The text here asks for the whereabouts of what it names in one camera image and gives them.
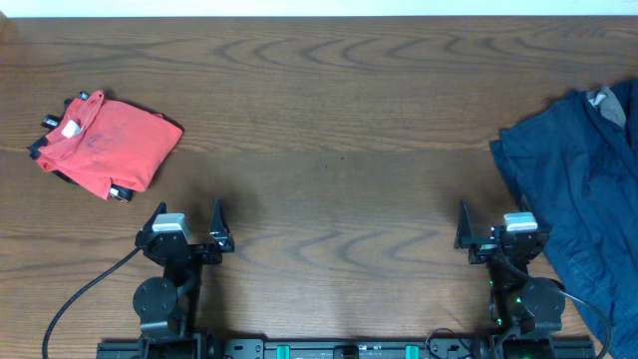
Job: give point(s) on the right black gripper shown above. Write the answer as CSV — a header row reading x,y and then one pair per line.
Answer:
x,y
465,235

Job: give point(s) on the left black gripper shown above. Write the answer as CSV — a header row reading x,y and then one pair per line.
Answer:
x,y
222,240

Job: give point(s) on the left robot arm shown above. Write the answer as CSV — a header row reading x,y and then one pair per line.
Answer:
x,y
166,304

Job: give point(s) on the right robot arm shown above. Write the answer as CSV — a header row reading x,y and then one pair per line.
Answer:
x,y
526,309

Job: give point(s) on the folded black garment under red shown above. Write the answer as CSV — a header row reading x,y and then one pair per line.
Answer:
x,y
51,122

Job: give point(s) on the folded red shirt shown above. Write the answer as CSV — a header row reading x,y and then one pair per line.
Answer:
x,y
101,142

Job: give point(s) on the navy blue garment pile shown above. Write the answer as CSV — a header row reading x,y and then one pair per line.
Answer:
x,y
577,173

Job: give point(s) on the grey garment with label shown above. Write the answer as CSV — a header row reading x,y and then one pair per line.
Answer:
x,y
605,102

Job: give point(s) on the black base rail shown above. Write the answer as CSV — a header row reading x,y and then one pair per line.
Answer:
x,y
434,347

